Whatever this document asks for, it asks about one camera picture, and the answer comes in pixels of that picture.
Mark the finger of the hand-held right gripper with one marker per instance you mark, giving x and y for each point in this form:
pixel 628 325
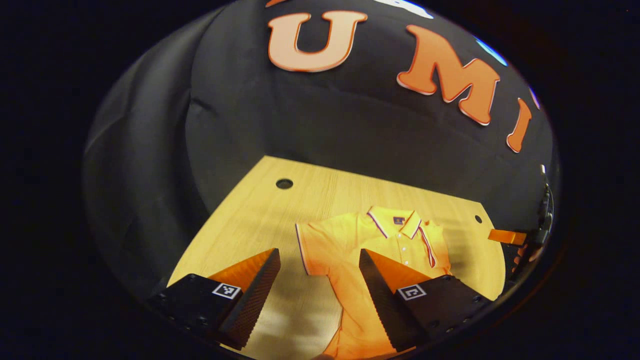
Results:
pixel 506 236

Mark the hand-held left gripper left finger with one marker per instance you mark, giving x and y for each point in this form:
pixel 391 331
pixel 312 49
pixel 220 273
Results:
pixel 255 295

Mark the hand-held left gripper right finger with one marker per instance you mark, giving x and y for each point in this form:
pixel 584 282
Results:
pixel 385 300

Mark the yellow T-shirt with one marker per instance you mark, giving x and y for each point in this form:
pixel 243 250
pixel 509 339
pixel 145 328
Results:
pixel 350 260

